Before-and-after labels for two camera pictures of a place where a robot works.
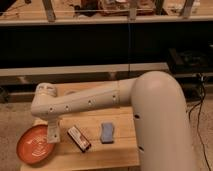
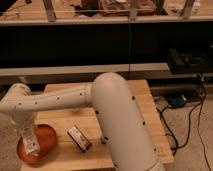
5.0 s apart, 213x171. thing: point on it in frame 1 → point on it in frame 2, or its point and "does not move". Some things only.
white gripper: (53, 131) → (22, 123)
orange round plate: (33, 145) does not move
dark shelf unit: (73, 42) does not move
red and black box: (79, 138) does not move
